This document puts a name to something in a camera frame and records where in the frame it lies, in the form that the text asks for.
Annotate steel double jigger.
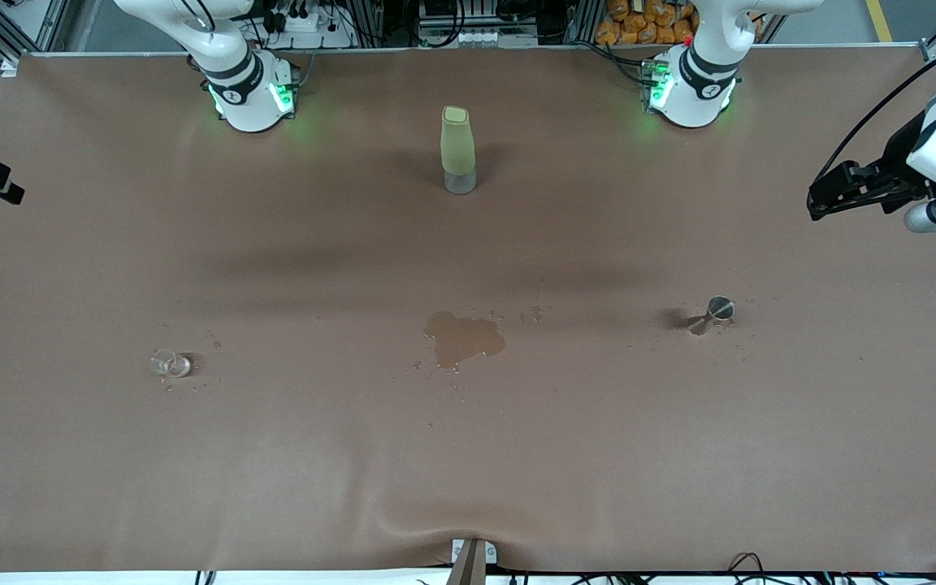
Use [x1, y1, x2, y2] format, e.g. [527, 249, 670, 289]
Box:
[687, 295, 736, 336]

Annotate clear glass beaker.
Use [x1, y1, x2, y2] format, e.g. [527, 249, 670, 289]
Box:
[149, 348, 193, 379]

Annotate green sleeved shaker bottle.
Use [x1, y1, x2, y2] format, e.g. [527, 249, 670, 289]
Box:
[440, 106, 479, 196]

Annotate orange snack packs pile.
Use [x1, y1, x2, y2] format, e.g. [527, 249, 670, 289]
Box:
[596, 0, 700, 46]

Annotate white power strip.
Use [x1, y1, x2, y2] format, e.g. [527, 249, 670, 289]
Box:
[261, 6, 355, 50]

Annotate silver electronics box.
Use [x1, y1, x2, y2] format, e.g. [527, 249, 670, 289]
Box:
[418, 0, 540, 48]

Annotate brown liquid puddle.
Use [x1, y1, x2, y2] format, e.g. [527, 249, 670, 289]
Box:
[423, 310, 507, 373]

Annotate brown table mat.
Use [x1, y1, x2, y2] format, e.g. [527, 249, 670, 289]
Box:
[0, 45, 936, 574]

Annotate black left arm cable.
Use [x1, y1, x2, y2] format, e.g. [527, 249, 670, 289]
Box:
[811, 31, 936, 186]

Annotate aluminium frame struts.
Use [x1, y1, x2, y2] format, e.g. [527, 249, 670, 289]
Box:
[0, 0, 71, 66]

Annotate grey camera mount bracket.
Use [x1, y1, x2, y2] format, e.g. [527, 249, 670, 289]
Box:
[450, 538, 498, 585]

